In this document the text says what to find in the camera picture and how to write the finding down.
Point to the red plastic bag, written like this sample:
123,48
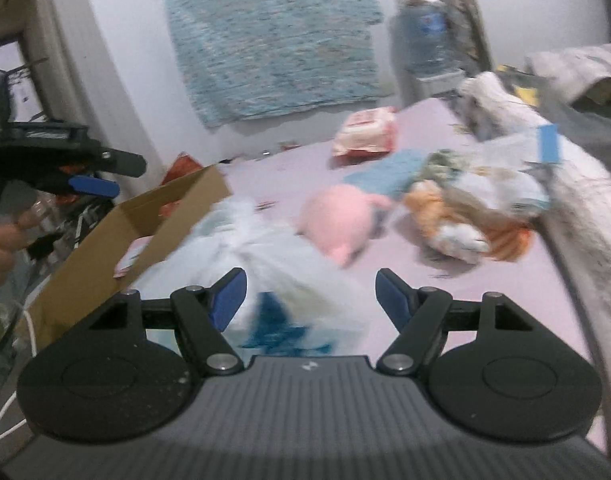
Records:
182,166

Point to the orange striped ball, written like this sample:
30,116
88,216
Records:
509,243

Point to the pink wet wipes pack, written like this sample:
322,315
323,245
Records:
367,133

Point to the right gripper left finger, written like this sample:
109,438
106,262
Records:
200,318

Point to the orange white striped cloth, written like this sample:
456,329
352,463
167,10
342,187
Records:
444,228

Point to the floral blue wall cloth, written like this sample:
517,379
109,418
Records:
253,59

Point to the white rolled blanket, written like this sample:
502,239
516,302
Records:
497,104

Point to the person left hand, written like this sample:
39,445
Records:
14,237

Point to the white curtain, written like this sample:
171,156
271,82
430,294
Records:
85,86

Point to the white water dispenser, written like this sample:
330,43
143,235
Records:
426,87

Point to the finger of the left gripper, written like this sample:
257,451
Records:
123,163
84,185

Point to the blue white paper box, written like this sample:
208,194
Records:
522,151

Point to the cardboard box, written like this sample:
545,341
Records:
134,236

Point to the crumpled white plastic bag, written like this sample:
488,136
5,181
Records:
506,193

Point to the pink plush toy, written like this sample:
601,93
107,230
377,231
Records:
339,220

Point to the light blue towel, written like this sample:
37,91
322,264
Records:
391,176

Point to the blue water jug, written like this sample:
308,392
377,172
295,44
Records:
427,43

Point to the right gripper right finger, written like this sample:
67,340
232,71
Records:
419,315

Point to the green white scrunchie cloth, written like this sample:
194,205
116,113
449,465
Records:
443,167

